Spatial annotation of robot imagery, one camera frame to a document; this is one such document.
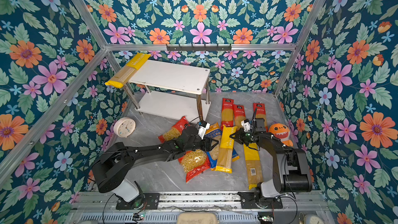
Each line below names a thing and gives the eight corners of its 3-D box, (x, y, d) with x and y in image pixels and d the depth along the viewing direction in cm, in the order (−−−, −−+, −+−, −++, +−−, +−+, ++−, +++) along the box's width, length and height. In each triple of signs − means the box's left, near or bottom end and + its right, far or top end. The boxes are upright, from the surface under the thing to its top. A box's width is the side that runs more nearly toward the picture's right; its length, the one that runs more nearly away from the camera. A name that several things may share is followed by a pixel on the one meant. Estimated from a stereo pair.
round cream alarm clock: (118, 138, 98) (108, 128, 88) (130, 124, 104) (122, 113, 95) (126, 141, 96) (117, 131, 87) (137, 127, 103) (130, 116, 94)
